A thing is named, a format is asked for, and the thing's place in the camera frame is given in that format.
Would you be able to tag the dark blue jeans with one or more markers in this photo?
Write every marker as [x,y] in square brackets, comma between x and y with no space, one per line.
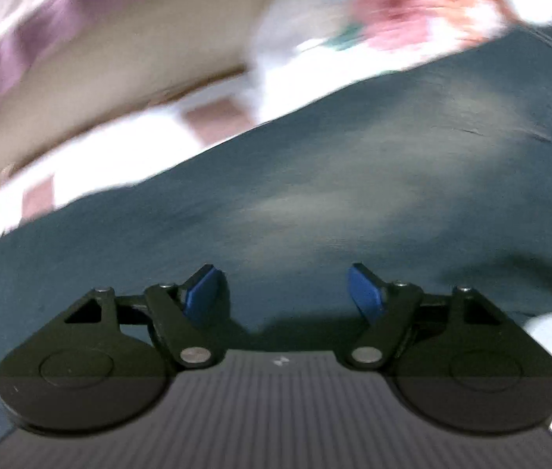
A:
[305,180]

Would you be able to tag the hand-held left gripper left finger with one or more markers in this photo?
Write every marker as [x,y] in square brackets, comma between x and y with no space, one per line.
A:
[202,298]

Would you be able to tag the checkered dog-print rug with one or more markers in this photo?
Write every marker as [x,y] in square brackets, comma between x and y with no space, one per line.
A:
[110,166]

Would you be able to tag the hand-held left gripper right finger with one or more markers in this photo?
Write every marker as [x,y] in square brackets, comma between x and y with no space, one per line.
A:
[364,298]

